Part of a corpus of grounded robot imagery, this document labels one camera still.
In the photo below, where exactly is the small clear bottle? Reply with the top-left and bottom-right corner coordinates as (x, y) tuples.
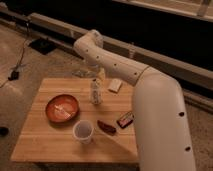
(90, 79), (102, 105)

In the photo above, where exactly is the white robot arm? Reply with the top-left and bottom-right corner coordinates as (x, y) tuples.
(73, 30), (196, 171)

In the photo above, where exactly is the pale yellow sponge block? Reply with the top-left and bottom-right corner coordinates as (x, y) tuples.
(108, 79), (122, 93)

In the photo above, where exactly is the wooden table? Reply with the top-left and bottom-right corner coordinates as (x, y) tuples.
(11, 78), (138, 163)

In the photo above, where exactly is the brown chocolate bar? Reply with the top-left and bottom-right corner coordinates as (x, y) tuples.
(117, 111), (134, 129)

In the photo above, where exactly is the orange bowl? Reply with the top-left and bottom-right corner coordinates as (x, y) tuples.
(45, 94), (79, 123)

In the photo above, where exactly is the black floor plate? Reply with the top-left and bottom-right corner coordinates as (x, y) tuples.
(29, 38), (56, 55)

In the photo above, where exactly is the black object at left edge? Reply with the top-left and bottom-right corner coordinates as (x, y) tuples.
(0, 127), (9, 137)

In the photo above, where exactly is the black cable with plug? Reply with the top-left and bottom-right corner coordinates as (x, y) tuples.
(7, 20), (31, 82)

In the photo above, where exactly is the long metal floor rail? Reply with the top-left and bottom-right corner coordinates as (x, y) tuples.
(0, 3), (213, 103)

